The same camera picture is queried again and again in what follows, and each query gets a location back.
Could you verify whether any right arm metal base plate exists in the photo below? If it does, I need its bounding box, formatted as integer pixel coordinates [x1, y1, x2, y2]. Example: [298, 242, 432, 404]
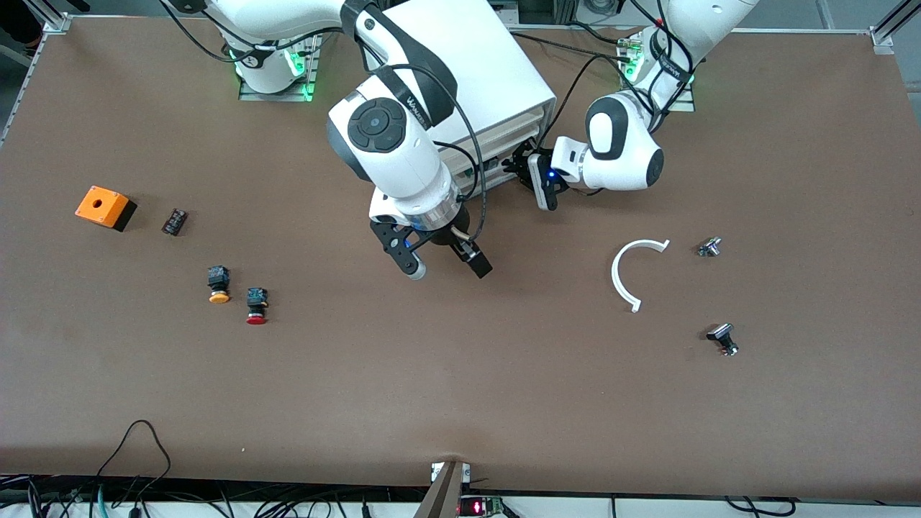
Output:
[237, 32, 321, 102]

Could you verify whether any black cable bundle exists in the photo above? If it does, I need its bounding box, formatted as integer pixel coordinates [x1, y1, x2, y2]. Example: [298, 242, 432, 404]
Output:
[0, 475, 404, 518]

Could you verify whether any white drawer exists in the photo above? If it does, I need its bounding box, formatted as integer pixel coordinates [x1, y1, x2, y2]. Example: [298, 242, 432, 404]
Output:
[471, 128, 551, 170]
[439, 106, 553, 148]
[460, 147, 537, 196]

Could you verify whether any black cable behind cabinet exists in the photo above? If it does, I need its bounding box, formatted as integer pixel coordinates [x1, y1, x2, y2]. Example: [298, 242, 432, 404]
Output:
[507, 22, 634, 65]

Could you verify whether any orange button enclosure box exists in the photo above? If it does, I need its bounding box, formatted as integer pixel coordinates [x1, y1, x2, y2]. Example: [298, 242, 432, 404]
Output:
[75, 186, 137, 232]

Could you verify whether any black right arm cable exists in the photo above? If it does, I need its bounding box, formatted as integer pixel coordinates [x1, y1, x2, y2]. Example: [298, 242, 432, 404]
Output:
[363, 61, 489, 242]

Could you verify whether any black looped cable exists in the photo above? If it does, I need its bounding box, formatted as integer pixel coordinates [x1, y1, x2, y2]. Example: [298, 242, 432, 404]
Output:
[96, 420, 172, 497]

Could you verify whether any black switch with white face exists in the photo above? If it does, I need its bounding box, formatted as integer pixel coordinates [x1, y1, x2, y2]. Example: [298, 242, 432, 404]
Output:
[706, 323, 740, 357]

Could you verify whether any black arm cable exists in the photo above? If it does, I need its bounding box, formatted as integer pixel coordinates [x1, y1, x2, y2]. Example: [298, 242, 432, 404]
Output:
[363, 61, 489, 242]
[536, 54, 691, 155]

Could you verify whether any white top drawer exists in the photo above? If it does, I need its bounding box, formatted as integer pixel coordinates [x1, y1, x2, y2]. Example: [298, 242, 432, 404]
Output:
[439, 106, 553, 148]

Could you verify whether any white semicircular plastic bracket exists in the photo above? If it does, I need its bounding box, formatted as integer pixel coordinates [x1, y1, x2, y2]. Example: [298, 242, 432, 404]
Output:
[611, 239, 671, 314]

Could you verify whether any brown camera mount post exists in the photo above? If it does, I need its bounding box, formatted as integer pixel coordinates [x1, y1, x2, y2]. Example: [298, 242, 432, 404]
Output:
[414, 460, 465, 518]

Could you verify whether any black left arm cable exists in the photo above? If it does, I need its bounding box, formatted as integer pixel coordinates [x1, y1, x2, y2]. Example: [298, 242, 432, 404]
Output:
[536, 54, 691, 155]

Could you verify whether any white bottom drawer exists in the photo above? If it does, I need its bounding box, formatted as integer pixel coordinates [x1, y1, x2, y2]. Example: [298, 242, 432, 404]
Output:
[460, 147, 537, 196]

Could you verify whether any aluminium corner profile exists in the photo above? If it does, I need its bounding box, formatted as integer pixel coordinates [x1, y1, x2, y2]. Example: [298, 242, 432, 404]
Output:
[22, 0, 73, 33]
[869, 0, 921, 55]

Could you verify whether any white middle drawer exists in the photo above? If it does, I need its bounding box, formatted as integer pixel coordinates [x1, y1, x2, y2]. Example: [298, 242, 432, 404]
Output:
[471, 128, 551, 170]

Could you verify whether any white drawer cabinet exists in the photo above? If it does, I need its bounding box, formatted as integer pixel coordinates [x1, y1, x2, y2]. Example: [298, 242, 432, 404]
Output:
[360, 0, 558, 201]

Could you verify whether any yellow push button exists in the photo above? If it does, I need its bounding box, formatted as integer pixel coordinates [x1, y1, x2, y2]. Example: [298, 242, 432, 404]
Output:
[207, 265, 232, 304]

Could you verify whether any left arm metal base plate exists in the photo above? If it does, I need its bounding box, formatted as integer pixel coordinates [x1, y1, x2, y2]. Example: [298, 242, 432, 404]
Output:
[617, 36, 697, 113]

